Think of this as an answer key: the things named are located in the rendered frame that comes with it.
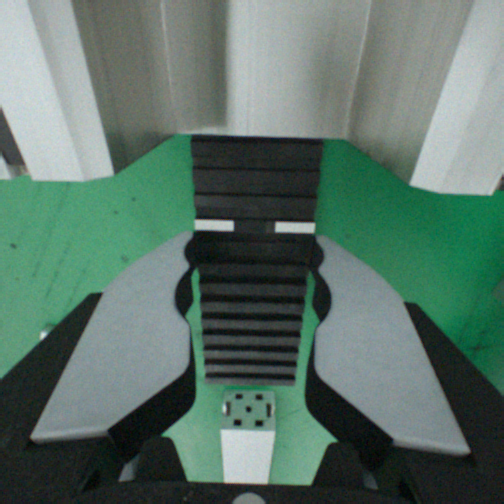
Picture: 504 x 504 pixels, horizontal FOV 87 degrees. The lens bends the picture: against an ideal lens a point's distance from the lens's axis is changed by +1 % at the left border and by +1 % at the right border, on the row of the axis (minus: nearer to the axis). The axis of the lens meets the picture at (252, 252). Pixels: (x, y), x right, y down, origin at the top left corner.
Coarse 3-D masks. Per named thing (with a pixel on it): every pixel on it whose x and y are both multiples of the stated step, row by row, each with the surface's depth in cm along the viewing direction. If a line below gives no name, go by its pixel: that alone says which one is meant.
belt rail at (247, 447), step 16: (224, 400) 21; (240, 400) 21; (256, 400) 21; (272, 400) 21; (224, 416) 20; (240, 416) 20; (256, 416) 20; (272, 416) 20; (224, 432) 20; (240, 432) 19; (256, 432) 19; (272, 432) 19; (224, 448) 21; (240, 448) 21; (256, 448) 21; (272, 448) 21; (224, 464) 23; (240, 464) 23; (256, 464) 23; (240, 480) 25; (256, 480) 25
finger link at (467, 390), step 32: (416, 320) 7; (448, 352) 6; (448, 384) 6; (480, 384) 6; (480, 416) 5; (480, 448) 5; (384, 480) 5; (416, 480) 4; (448, 480) 4; (480, 480) 4
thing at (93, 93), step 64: (0, 0) 3; (64, 0) 3; (128, 0) 4; (192, 0) 6; (256, 0) 6; (320, 0) 6; (384, 0) 5; (448, 0) 3; (0, 64) 3; (64, 64) 3; (128, 64) 4; (192, 64) 6; (256, 64) 6; (320, 64) 6; (384, 64) 5; (448, 64) 3; (0, 128) 4; (64, 128) 3; (128, 128) 5; (192, 128) 7; (256, 128) 7; (320, 128) 7; (384, 128) 5; (448, 128) 3; (448, 192) 4
